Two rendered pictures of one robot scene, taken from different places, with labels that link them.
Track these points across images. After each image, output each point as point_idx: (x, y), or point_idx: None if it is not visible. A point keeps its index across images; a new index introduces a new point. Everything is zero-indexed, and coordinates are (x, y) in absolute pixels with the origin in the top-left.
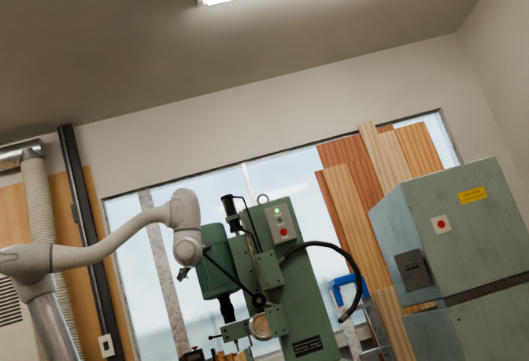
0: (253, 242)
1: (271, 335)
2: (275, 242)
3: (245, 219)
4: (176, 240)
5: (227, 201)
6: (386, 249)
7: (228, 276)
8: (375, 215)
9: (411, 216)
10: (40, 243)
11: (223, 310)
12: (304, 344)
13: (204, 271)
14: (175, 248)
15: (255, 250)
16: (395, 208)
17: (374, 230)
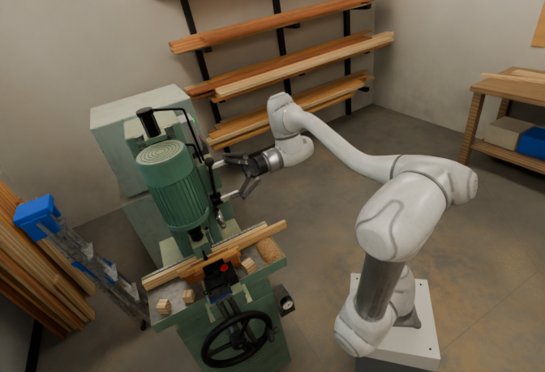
0: (191, 153)
1: (233, 215)
2: (202, 148)
3: (183, 131)
4: (302, 140)
5: (154, 116)
6: (126, 155)
7: (215, 186)
8: (113, 128)
9: (196, 120)
10: (415, 155)
11: (199, 226)
12: None
13: (199, 194)
14: (313, 145)
15: (194, 160)
16: None
17: (100, 144)
